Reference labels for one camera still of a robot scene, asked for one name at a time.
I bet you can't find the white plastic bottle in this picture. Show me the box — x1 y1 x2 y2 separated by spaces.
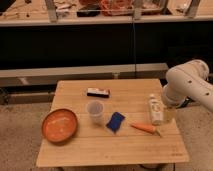
149 94 164 125

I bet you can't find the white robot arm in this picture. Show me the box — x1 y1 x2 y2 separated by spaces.
161 60 213 122

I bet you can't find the orange ceramic bowl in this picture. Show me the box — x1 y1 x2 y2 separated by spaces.
42 109 78 143

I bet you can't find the orange carrot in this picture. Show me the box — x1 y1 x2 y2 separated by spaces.
131 123 160 135

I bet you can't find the wooden table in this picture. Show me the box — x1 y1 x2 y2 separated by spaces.
36 79 189 167

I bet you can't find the blue sponge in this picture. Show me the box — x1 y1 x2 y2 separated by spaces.
106 112 125 133

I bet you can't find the clear plastic cup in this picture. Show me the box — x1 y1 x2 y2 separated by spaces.
86 101 104 125

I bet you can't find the black and white box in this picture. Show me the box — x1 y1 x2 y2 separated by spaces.
87 88 110 98

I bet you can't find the cluttered upper workbench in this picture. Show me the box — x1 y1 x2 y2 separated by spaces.
0 0 213 27

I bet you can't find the long metal shelf rail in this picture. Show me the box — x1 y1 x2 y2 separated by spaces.
0 63 169 87

